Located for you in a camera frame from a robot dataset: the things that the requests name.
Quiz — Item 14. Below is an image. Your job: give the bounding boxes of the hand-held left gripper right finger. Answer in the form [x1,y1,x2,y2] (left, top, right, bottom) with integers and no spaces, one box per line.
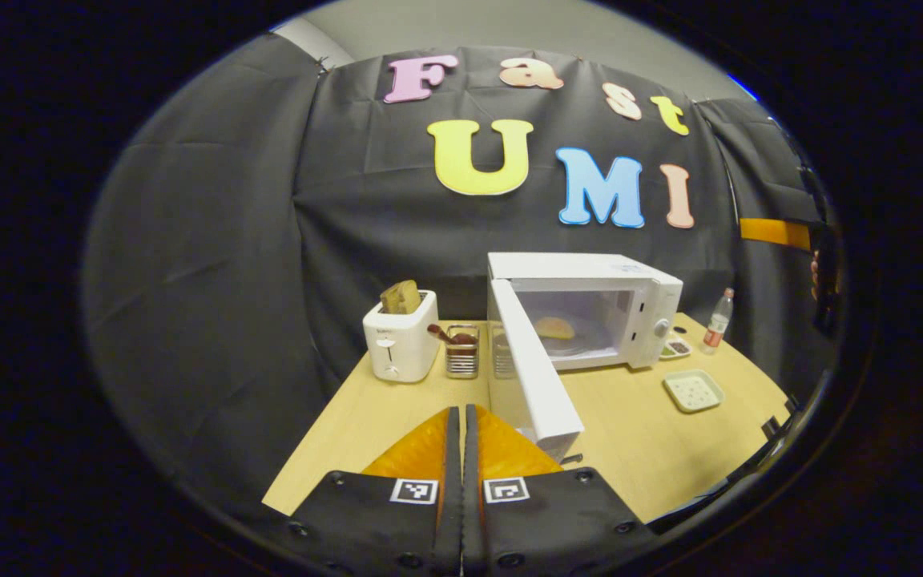
[462,403,659,577]

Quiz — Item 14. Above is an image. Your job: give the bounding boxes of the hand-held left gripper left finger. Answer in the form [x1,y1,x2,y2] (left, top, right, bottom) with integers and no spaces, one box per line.
[288,405,463,577]

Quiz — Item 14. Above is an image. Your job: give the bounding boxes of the yellow bun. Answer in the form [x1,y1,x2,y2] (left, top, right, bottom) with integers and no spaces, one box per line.
[534,316,577,341]

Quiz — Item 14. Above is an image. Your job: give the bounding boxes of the white microwave oven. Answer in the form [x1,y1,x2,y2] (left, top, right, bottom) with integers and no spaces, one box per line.
[486,252,684,462]

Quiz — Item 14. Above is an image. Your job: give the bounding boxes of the clear plastic bottle red label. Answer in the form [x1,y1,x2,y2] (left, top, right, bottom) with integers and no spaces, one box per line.
[702,287,736,356]

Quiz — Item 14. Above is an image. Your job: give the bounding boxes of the white toaster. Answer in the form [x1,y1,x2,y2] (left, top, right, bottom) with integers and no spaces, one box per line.
[362,290,440,384]

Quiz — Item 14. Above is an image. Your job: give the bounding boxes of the brown wooden spoon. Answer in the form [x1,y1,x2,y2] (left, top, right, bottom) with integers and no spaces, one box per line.
[427,323,478,347]

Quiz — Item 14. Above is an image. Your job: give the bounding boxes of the white square tray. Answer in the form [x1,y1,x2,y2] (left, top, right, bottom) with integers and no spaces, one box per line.
[663,369,725,414]

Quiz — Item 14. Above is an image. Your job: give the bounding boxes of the glass turntable plate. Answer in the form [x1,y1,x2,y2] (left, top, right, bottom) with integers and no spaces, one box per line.
[538,330,616,358]

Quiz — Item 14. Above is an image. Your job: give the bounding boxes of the toasted bread slice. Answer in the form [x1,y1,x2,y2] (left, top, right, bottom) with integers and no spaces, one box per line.
[380,279,422,315]

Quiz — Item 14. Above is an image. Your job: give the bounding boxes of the metal wire basket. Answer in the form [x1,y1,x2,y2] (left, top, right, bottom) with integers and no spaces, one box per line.
[444,322,481,380]

